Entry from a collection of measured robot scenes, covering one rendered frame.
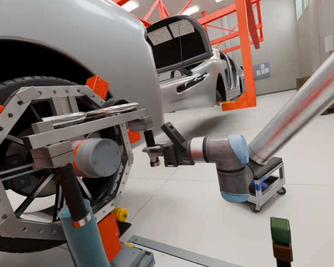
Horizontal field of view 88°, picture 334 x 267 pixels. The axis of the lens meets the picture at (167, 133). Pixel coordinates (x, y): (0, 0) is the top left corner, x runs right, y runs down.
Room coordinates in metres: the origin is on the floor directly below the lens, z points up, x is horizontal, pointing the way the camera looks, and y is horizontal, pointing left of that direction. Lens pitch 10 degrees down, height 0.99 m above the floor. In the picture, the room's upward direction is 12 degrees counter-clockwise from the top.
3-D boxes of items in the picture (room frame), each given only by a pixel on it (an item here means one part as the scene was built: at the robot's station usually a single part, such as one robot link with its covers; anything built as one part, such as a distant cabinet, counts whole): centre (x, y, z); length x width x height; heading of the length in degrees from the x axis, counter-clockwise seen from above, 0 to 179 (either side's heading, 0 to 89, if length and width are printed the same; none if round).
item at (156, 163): (0.68, 0.07, 0.83); 0.04 x 0.04 x 0.16
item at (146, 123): (0.70, 0.10, 0.93); 0.09 x 0.05 x 0.05; 58
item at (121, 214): (0.81, 0.38, 0.51); 0.29 x 0.06 x 0.06; 58
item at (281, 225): (0.36, -0.22, 0.64); 0.04 x 0.04 x 0.04; 58
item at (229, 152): (0.53, -0.17, 0.80); 0.12 x 0.09 x 0.10; 58
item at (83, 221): (0.39, 0.25, 0.83); 0.04 x 0.04 x 0.16
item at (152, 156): (0.65, 0.07, 0.80); 0.09 x 0.03 x 0.06; 68
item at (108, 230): (0.68, 0.39, 0.48); 0.16 x 0.12 x 0.17; 58
